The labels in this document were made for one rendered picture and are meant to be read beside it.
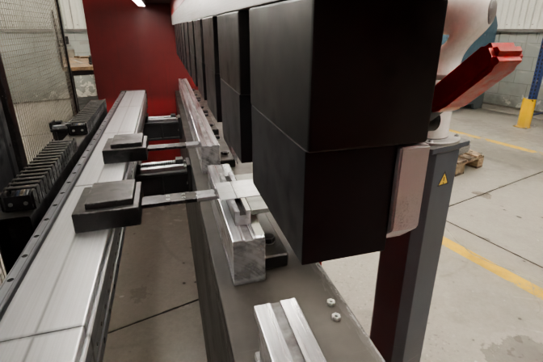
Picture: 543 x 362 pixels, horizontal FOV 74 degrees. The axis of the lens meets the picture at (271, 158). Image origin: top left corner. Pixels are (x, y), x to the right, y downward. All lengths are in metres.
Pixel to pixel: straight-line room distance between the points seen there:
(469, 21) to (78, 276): 1.02
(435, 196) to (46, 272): 1.01
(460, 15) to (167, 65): 2.15
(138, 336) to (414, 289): 1.23
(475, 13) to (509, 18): 6.50
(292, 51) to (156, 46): 2.62
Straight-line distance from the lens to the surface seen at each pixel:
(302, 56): 0.21
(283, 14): 0.25
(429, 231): 1.28
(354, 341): 0.63
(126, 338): 1.94
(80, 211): 0.72
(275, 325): 0.50
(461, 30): 1.11
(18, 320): 0.58
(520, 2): 7.56
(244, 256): 0.68
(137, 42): 2.84
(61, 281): 0.62
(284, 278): 0.73
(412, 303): 1.41
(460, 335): 2.03
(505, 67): 0.25
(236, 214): 0.69
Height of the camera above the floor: 1.32
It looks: 20 degrees down
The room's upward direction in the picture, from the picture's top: straight up
